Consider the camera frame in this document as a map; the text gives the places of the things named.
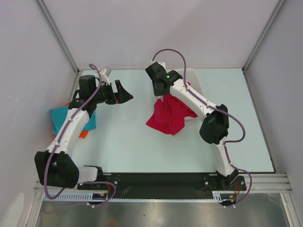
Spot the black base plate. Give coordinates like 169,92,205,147
77,172,247,200

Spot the orange folded t shirt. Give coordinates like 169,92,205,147
62,107,90,141

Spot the red t shirt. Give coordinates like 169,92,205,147
146,94,197,135

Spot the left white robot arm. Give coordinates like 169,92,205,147
34,75,133,189

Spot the white slotted cable duct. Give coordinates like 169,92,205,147
44,192,235,203

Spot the white plastic basket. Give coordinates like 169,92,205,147
174,68,203,95

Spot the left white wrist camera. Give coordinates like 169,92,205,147
98,67,111,85

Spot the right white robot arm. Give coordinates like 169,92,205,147
145,62,239,190

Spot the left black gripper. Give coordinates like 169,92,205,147
91,80,133,105

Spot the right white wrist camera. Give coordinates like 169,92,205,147
152,61,166,69

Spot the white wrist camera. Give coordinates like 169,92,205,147
152,61,166,69
98,67,111,85

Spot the teal folded t shirt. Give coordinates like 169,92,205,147
50,104,97,139

